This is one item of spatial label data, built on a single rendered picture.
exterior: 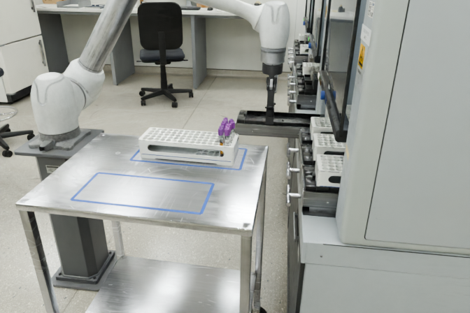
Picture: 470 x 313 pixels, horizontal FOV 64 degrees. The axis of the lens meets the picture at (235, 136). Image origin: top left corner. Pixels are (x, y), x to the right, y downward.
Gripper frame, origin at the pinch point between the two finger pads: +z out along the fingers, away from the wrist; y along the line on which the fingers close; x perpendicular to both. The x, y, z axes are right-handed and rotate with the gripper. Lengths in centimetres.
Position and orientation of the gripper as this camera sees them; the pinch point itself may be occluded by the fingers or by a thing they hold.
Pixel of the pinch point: (270, 114)
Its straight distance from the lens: 147.6
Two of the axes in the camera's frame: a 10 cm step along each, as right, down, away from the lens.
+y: 1.3, -4.0, 9.1
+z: -0.1, 9.1, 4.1
